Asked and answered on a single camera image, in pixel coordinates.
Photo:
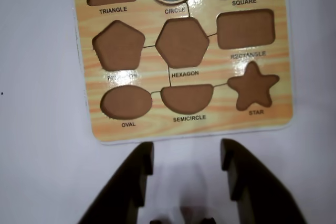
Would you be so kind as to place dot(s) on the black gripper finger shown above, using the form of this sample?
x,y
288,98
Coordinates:
x,y
260,195
123,187

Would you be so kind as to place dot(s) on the wooden shape puzzle board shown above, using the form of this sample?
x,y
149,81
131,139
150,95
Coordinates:
x,y
157,77

